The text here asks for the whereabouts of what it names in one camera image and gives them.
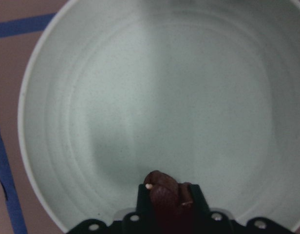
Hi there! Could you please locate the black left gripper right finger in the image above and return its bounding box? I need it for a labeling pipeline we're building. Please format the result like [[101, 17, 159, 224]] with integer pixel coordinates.
[[187, 184, 293, 234]]

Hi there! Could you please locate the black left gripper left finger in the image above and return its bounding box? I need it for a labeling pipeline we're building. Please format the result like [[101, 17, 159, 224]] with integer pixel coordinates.
[[68, 184, 155, 234]]

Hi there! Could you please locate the pale green plate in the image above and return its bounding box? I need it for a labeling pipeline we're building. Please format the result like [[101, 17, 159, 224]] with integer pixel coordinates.
[[18, 0, 300, 232]]

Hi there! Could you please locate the brown bun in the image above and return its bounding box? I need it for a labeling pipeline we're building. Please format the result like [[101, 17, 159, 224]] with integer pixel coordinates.
[[144, 170, 193, 220]]

